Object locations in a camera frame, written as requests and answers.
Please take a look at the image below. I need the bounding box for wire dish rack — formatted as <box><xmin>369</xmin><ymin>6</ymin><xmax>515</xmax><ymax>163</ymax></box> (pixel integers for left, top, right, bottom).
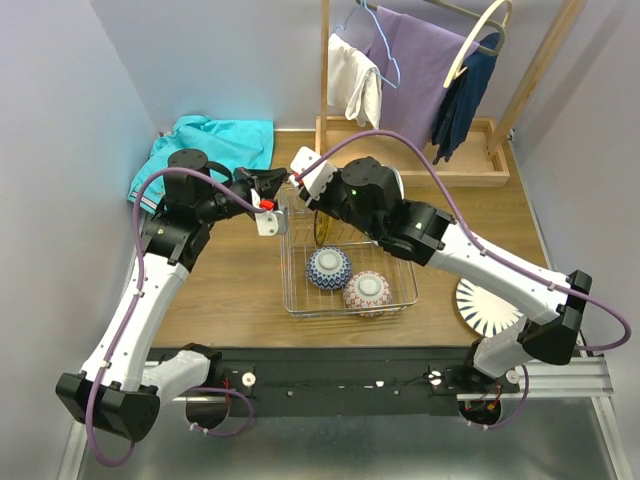
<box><xmin>278</xmin><ymin>185</ymin><xmax>418</xmax><ymax>317</ymax></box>

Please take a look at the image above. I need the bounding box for red patterned bowl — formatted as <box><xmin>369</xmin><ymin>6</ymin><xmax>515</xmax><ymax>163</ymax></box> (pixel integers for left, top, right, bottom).
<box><xmin>306</xmin><ymin>247</ymin><xmax>353</xmax><ymax>291</ymax></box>

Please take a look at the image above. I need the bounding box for blue patterned bowl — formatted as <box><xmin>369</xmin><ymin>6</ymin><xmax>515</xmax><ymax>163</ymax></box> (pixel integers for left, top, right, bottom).
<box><xmin>342</xmin><ymin>271</ymin><xmax>392</xmax><ymax>317</ymax></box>

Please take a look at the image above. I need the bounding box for watermelon pattern plate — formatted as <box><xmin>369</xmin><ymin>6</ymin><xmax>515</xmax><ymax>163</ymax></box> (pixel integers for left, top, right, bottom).
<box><xmin>390</xmin><ymin>167</ymin><xmax>405</xmax><ymax>201</ymax></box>

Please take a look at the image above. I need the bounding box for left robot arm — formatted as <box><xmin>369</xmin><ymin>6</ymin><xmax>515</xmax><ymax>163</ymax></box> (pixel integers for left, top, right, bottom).
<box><xmin>55</xmin><ymin>149</ymin><xmax>288</xmax><ymax>443</ymax></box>

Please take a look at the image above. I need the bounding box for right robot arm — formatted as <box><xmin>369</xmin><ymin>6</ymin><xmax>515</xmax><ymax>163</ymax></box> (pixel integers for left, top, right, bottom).
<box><xmin>290</xmin><ymin>151</ymin><xmax>591</xmax><ymax>392</ymax></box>

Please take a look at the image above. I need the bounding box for wooden clothes rack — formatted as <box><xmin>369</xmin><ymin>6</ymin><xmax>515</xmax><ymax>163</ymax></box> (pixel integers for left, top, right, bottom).
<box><xmin>315</xmin><ymin>1</ymin><xmax>586</xmax><ymax>187</ymax></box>

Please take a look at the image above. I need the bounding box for turquoise shirt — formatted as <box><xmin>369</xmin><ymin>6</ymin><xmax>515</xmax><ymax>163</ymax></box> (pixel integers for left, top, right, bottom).
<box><xmin>128</xmin><ymin>115</ymin><xmax>274</xmax><ymax>203</ymax></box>

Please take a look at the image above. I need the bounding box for white cloth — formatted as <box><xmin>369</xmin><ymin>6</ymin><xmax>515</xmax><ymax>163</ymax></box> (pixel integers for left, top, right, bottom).
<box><xmin>327</xmin><ymin>34</ymin><xmax>382</xmax><ymax>129</ymax></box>

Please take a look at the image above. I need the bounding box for navy garment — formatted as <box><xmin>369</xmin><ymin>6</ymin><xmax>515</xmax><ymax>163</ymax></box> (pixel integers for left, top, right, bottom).
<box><xmin>431</xmin><ymin>49</ymin><xmax>497</xmax><ymax>165</ymax></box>

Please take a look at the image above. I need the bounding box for purple cloth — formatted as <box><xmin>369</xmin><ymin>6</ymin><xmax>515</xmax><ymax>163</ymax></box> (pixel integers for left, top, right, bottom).
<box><xmin>368</xmin><ymin>6</ymin><xmax>465</xmax><ymax>149</ymax></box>

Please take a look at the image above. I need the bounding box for white blue striped plate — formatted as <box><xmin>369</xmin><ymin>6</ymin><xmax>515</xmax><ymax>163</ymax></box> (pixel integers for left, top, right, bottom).
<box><xmin>455</xmin><ymin>278</ymin><xmax>521</xmax><ymax>338</ymax></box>

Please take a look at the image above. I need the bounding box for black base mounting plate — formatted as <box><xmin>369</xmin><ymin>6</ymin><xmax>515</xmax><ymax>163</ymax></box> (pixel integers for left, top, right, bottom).
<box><xmin>164</xmin><ymin>346</ymin><xmax>521</xmax><ymax>419</ymax></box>

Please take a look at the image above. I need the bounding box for wooden hanger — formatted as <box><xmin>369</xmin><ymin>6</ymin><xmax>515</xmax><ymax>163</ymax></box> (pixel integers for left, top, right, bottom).
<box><xmin>436</xmin><ymin>0</ymin><xmax>513</xmax><ymax>89</ymax></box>

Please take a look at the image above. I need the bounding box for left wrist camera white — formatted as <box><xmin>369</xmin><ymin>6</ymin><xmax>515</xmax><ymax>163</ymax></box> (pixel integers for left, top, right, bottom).
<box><xmin>251</xmin><ymin>189</ymin><xmax>289</xmax><ymax>237</ymax></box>

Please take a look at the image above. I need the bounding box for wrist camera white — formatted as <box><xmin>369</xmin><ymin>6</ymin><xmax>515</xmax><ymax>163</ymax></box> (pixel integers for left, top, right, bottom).
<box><xmin>288</xmin><ymin>147</ymin><xmax>338</xmax><ymax>205</ymax></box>
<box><xmin>251</xmin><ymin>189</ymin><xmax>289</xmax><ymax>237</ymax></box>

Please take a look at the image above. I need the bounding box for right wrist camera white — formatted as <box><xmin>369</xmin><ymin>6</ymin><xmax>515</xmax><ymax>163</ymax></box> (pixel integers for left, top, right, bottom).
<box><xmin>288</xmin><ymin>147</ymin><xmax>338</xmax><ymax>205</ymax></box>

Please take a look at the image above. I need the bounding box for light blue wire hanger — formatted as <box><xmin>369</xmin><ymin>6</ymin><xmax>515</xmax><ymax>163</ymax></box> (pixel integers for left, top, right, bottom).
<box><xmin>333</xmin><ymin>1</ymin><xmax>401</xmax><ymax>89</ymax></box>

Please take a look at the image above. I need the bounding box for aluminium frame rail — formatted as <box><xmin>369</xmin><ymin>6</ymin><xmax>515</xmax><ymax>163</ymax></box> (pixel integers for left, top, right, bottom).
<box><xmin>58</xmin><ymin>356</ymin><xmax>629</xmax><ymax>479</ymax></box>

